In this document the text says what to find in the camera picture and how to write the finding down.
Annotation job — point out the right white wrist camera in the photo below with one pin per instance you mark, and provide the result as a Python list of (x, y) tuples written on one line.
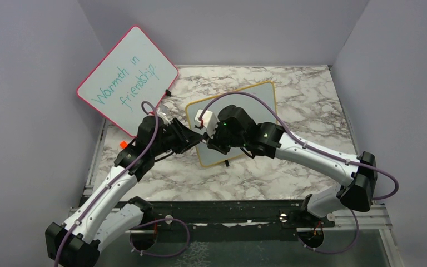
[(207, 121)]

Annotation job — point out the yellow framed whiteboard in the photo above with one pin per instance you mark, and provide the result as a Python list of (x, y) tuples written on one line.
[(260, 104)]

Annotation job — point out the pink framed whiteboard with writing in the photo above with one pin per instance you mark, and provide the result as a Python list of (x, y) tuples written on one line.
[(135, 70)]

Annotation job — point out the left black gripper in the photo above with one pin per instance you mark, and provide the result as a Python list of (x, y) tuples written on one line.
[(187, 138)]

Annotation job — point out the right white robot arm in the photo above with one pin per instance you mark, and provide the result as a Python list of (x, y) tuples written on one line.
[(354, 174)]

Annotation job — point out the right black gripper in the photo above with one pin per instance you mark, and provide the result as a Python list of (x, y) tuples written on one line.
[(213, 143)]

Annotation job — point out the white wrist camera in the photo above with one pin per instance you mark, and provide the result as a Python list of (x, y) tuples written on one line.
[(207, 121), (162, 112)]

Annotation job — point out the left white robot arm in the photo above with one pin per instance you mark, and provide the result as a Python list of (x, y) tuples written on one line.
[(80, 239)]

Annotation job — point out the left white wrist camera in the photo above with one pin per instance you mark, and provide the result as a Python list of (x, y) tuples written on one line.
[(162, 112)]

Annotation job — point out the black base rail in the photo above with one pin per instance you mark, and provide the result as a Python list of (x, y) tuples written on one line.
[(186, 222)]

